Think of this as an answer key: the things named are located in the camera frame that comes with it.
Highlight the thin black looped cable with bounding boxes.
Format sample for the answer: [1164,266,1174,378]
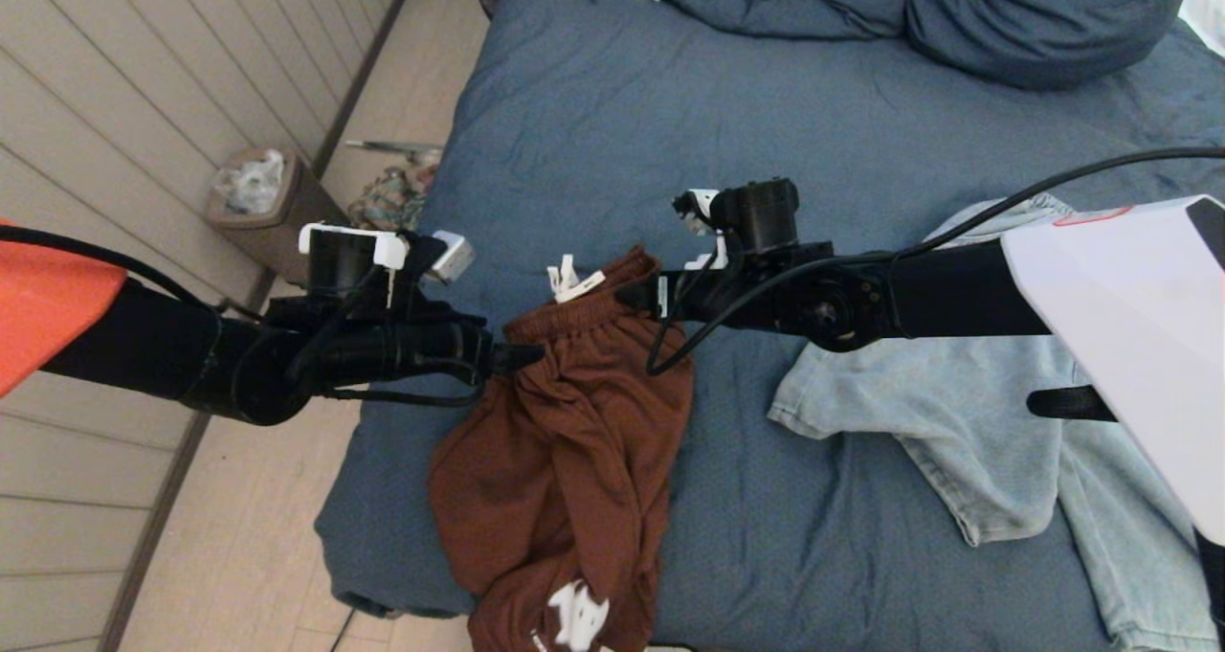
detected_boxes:
[321,360,489,409]

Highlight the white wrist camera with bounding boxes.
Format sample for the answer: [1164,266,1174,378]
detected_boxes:
[672,189,733,272]
[298,222,477,284]

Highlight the brown trash bin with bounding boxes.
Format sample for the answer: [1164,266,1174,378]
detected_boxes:
[206,149,350,284]

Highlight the white pillow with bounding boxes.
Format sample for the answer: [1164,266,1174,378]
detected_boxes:
[1179,0,1225,56]

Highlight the colourful crumpled cloth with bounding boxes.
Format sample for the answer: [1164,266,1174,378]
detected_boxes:
[347,166,441,232]

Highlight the bunched blue duvet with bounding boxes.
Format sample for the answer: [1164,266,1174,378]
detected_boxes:
[658,0,912,40]

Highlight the blue pillow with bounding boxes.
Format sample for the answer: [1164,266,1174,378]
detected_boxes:
[904,0,1199,90]

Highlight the light blue denim shorts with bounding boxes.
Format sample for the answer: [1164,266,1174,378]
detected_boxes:
[768,192,1221,652]

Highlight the blue bed sheet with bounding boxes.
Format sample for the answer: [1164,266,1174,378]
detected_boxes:
[316,0,1225,652]

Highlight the rust brown garment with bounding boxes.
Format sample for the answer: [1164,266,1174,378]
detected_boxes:
[428,245,697,652]

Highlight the grey metal rod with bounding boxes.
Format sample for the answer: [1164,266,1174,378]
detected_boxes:
[345,140,443,165]

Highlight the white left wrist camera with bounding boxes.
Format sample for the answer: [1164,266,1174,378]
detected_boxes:
[298,222,477,284]

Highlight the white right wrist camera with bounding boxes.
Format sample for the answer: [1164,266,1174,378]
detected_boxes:
[672,189,733,272]

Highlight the white plastic bin bag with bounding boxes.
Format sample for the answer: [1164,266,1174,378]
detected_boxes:
[215,151,288,217]

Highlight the black strap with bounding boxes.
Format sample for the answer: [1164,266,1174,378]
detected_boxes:
[1027,386,1119,422]

